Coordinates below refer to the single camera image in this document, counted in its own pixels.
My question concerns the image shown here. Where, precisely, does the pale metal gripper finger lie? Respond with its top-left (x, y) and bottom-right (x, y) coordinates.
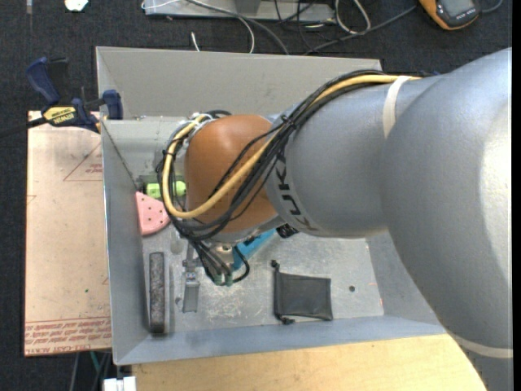
top-left (182, 270), bottom-right (201, 314)

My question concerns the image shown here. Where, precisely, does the dark grey flat block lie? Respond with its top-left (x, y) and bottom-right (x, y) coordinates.
top-left (147, 251), bottom-right (169, 335)

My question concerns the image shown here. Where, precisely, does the blue plastic object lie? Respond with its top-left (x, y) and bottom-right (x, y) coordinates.
top-left (233, 229), bottom-right (278, 269)

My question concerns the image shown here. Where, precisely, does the pink triangular sponge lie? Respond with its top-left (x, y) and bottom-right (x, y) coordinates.
top-left (134, 191), bottom-right (173, 237)

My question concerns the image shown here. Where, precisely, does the lime green plastic object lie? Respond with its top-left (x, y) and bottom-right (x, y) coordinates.
top-left (139, 179), bottom-right (187, 199)

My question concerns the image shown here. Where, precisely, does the brown cardboard board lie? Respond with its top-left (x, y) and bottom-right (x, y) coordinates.
top-left (24, 110), bottom-right (113, 358)

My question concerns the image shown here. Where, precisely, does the grey metal bin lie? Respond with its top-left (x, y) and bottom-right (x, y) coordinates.
top-left (95, 46), bottom-right (449, 367)

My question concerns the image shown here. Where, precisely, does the black cylinder on white bracket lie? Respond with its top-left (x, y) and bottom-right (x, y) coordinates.
top-left (276, 222), bottom-right (301, 239)

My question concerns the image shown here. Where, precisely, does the black drawstring pouch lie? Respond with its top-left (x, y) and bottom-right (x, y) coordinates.
top-left (270, 259), bottom-right (335, 327)

